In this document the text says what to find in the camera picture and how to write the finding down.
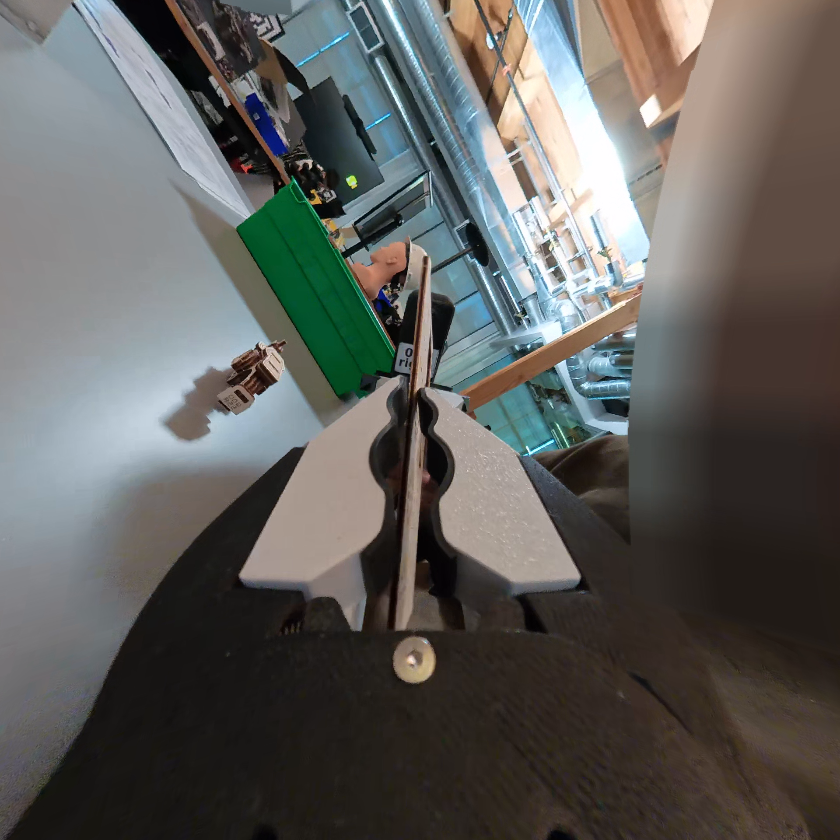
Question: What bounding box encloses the person's olive clothing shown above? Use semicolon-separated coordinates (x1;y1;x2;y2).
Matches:
535;433;840;840

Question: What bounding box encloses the wooden robot model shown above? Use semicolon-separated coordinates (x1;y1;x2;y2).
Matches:
217;339;288;416

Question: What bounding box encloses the blue plastic crate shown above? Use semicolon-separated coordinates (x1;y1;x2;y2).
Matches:
245;92;291;157

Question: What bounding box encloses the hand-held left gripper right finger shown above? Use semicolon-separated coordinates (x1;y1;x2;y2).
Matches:
417;386;584;599

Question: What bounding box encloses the silver ventilation duct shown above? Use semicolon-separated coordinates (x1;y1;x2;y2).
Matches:
341;0;546;342

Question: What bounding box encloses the printed paper sheet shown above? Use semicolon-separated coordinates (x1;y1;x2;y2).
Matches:
72;0;257;221

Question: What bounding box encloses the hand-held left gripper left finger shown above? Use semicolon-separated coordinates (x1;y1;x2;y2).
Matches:
238;379;408;632

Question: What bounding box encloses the black yellow gear pile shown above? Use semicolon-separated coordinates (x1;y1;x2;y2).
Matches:
287;150;345;221

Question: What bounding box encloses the green plastic bin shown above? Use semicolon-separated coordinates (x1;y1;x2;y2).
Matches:
236;178;399;400

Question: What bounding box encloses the black framed screen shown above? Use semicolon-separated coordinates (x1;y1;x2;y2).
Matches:
353;172;432;238

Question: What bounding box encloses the black monitor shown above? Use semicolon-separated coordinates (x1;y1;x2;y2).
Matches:
292;77;387;193

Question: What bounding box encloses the wooden beam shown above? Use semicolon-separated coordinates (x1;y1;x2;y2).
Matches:
459;295;641;413

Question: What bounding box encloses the mannequin head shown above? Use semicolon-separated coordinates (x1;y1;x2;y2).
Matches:
351;241;411;304

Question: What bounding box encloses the wooden puzzle sheet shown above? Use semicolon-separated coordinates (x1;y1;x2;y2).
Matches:
387;255;437;632

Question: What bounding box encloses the silver pipe bundle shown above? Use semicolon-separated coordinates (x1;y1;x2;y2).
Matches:
570;351;636;403

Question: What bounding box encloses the black round-base stand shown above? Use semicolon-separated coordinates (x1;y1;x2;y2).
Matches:
433;225;492;271

